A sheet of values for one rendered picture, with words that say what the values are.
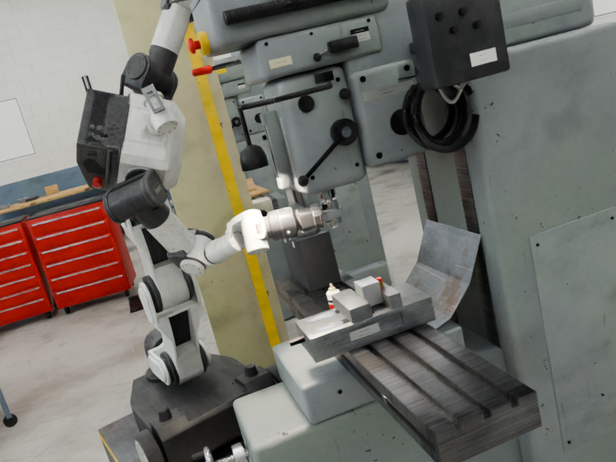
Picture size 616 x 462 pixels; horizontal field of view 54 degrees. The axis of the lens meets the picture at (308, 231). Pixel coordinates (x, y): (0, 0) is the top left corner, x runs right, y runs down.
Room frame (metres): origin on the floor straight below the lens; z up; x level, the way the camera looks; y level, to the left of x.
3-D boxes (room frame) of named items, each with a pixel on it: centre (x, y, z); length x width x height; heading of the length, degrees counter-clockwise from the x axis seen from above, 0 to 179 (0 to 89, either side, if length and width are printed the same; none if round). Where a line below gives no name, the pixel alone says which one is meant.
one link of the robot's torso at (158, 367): (2.26, 0.62, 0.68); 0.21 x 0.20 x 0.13; 29
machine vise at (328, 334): (1.54, -0.09, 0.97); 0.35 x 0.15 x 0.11; 103
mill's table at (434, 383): (1.64, -0.09, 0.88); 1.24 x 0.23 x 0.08; 15
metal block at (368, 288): (1.55, -0.12, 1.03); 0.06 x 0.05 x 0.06; 13
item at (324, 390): (1.70, -0.08, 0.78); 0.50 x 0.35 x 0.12; 105
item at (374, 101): (1.75, -0.27, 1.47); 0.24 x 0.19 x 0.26; 15
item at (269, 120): (1.68, 0.03, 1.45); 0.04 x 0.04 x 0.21; 15
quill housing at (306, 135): (1.70, -0.08, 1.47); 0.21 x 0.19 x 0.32; 15
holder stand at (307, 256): (2.10, 0.02, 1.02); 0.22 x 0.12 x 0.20; 16
